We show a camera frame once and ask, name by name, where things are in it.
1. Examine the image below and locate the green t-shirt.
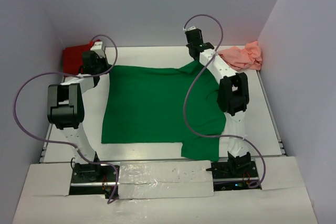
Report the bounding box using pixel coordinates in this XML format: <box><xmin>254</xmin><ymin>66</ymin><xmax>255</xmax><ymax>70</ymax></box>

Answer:
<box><xmin>101</xmin><ymin>61</ymin><xmax>226</xmax><ymax>162</ymax></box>

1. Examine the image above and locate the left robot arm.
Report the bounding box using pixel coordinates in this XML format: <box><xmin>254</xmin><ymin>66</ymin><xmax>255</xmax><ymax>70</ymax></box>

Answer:
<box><xmin>47</xmin><ymin>49</ymin><xmax>110</xmax><ymax>181</ymax></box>

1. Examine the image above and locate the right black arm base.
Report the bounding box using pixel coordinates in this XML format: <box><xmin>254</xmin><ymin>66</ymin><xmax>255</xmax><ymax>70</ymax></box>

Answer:
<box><xmin>206</xmin><ymin>161</ymin><xmax>259</xmax><ymax>191</ymax></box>

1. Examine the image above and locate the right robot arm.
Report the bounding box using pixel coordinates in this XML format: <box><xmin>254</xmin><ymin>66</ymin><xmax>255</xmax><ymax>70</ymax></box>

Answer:
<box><xmin>184</xmin><ymin>26</ymin><xmax>251</xmax><ymax>177</ymax></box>

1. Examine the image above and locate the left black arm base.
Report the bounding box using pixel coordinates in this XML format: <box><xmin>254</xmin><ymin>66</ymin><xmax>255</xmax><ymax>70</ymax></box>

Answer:
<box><xmin>69</xmin><ymin>163</ymin><xmax>117</xmax><ymax>199</ymax></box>

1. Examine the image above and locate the red folded t-shirt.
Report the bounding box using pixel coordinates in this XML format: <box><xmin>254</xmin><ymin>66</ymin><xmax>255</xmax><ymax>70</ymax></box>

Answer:
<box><xmin>62</xmin><ymin>44</ymin><xmax>90</xmax><ymax>75</ymax></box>

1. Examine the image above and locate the pink crumpled t-shirt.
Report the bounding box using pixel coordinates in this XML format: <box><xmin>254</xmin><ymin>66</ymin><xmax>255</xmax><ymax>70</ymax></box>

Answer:
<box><xmin>218</xmin><ymin>41</ymin><xmax>263</xmax><ymax>71</ymax></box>

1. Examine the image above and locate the silver taped cover plate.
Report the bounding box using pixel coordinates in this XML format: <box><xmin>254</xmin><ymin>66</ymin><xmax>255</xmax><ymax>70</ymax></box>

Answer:
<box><xmin>118</xmin><ymin>161</ymin><xmax>214</xmax><ymax>199</ymax></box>

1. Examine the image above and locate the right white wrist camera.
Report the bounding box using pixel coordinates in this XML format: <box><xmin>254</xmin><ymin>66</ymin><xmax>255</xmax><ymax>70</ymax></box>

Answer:
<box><xmin>183</xmin><ymin>26</ymin><xmax>196</xmax><ymax>32</ymax></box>

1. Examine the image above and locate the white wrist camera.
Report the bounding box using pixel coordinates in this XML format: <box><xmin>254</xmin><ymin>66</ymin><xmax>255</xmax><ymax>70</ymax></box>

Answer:
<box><xmin>183</xmin><ymin>26</ymin><xmax>196</xmax><ymax>32</ymax></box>
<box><xmin>90</xmin><ymin>41</ymin><xmax>105</xmax><ymax>51</ymax></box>

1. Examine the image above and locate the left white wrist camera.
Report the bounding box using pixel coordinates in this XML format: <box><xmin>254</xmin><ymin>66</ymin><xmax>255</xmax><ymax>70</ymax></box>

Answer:
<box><xmin>90</xmin><ymin>41</ymin><xmax>105</xmax><ymax>51</ymax></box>

